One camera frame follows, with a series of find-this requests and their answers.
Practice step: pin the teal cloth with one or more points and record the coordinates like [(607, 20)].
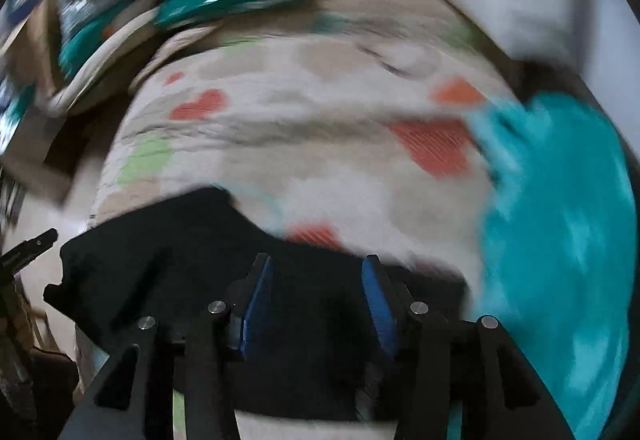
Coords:
[(555, 245)]

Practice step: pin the black pants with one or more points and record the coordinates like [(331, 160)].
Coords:
[(310, 280)]

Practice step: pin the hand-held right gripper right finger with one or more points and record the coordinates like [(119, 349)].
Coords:
[(377, 307)]

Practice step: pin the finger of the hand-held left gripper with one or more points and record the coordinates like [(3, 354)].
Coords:
[(30, 247)]

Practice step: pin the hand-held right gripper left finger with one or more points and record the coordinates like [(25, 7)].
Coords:
[(257, 307)]

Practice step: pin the heart print blanket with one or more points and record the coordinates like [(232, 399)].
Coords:
[(300, 120)]

